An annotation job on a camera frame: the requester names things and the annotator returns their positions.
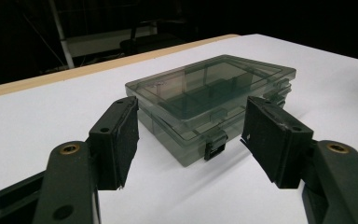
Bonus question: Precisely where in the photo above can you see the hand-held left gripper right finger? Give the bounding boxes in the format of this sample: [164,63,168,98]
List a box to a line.
[241,95,358,224]

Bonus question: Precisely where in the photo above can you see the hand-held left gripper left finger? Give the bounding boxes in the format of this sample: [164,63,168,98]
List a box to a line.
[32,95,140,224]

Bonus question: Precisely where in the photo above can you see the grey transparent compartment box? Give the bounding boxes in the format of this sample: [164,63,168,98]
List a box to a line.
[125,54,297,168]

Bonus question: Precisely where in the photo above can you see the white table sheet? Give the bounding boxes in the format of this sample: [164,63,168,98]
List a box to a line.
[0,33,358,224]

